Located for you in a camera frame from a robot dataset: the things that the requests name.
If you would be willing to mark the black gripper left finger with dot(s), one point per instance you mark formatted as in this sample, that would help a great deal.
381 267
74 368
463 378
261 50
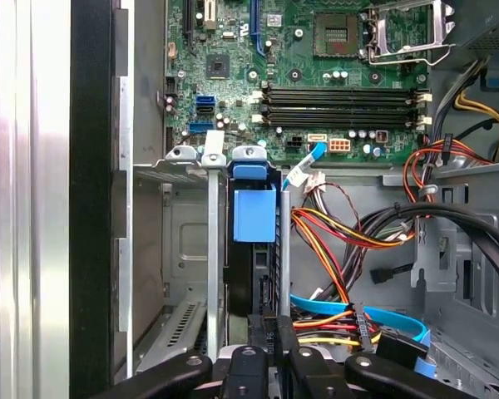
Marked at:
249 374

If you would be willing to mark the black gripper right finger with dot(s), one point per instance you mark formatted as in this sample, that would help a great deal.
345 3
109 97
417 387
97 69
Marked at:
312 374

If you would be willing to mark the hard disk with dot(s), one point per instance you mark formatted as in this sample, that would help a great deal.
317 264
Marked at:
253 216

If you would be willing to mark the grey metal disk bay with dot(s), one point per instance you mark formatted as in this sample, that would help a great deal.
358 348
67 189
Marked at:
189 232

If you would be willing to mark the grey metal drive cage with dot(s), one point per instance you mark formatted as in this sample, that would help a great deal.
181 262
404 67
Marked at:
434 274

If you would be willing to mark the black open PC case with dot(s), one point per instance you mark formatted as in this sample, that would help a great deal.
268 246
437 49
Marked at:
91 208

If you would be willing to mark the black RAM slot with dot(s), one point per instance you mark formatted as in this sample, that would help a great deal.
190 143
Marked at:
337 90
337 100
337 111
337 122

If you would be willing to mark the green motherboard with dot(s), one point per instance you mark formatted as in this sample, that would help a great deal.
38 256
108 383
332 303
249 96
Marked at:
233 62

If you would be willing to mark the CPU socket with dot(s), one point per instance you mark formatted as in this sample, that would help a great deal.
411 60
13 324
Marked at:
337 35

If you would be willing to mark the blue plastic drive latch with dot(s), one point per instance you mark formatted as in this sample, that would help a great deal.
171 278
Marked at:
495 79

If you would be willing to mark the blue expansion slot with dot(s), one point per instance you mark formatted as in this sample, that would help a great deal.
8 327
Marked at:
255 25

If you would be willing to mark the black expansion slot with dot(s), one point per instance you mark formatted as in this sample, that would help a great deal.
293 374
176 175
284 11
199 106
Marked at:
188 25

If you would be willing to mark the beige expansion slot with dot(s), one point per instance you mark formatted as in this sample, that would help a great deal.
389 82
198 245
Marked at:
210 14

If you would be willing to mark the grey power supply box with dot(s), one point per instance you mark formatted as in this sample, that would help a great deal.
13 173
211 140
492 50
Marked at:
495 29

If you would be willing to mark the metal socket cover frame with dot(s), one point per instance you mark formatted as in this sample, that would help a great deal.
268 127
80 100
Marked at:
439 23

